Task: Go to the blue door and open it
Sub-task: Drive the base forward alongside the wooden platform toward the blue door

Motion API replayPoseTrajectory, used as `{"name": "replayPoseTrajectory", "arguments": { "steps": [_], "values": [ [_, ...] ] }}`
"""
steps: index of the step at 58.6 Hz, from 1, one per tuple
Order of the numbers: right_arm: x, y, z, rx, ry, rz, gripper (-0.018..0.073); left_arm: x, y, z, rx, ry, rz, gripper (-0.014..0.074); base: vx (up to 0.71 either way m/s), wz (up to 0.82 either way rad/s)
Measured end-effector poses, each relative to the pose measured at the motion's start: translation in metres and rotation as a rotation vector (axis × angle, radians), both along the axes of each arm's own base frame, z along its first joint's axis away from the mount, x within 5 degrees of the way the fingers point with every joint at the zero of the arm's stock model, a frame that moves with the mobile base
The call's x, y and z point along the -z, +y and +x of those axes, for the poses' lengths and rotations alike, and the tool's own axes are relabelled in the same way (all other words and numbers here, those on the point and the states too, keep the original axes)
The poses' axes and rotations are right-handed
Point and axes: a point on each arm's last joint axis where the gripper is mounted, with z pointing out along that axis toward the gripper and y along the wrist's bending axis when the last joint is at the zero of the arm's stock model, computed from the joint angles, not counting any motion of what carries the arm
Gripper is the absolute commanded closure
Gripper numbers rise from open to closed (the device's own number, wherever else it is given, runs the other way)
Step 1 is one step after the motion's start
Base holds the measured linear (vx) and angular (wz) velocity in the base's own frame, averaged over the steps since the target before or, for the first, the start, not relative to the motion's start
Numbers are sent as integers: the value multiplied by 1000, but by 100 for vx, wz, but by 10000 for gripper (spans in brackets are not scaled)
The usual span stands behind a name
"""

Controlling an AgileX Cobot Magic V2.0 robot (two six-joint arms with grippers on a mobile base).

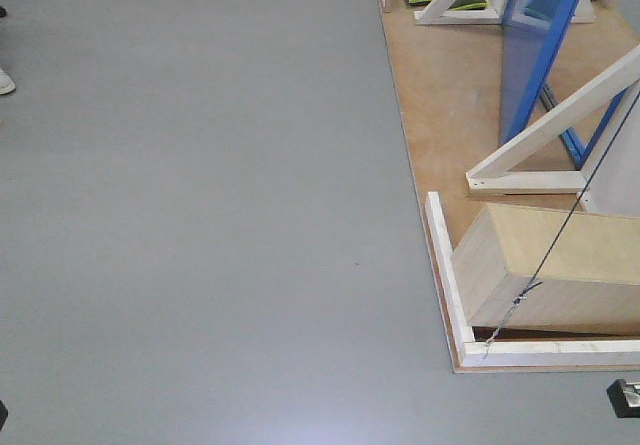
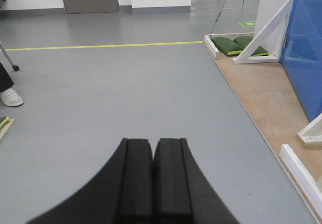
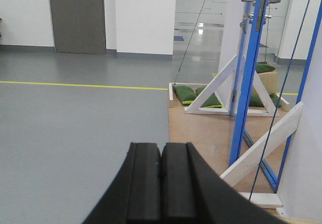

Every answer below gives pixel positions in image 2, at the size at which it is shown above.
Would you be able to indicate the black trouser leg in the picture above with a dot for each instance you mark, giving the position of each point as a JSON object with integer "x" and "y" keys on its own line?
{"x": 6, "y": 81}

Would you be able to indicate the white near brace foot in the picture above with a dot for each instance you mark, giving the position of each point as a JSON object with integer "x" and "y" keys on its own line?
{"x": 310, "y": 136}

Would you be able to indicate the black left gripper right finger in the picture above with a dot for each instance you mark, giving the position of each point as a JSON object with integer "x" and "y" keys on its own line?
{"x": 182, "y": 194}

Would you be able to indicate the plywood base platform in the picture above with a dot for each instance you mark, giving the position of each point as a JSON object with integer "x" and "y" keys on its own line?
{"x": 267, "y": 95}

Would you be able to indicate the white wooden border rail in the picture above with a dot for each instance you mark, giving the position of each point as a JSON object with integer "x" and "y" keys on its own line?
{"x": 215, "y": 53}

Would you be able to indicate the white wooden diagonal brace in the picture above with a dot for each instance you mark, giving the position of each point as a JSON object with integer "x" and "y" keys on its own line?
{"x": 245, "y": 57}

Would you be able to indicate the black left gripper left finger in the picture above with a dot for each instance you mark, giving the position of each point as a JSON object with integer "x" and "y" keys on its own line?
{"x": 120, "y": 192}

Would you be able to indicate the white near border rail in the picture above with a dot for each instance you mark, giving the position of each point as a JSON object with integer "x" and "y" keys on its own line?
{"x": 301, "y": 175}

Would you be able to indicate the left green sandbag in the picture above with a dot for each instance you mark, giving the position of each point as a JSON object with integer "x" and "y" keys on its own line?
{"x": 226, "y": 45}

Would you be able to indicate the white sneaker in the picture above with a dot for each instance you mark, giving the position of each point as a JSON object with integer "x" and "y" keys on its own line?
{"x": 11, "y": 98}

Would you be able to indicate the blue door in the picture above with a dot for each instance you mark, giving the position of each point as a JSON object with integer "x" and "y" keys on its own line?
{"x": 301, "y": 55}

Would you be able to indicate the green sandbag on board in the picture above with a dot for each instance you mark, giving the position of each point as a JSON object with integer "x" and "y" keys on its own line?
{"x": 4, "y": 120}

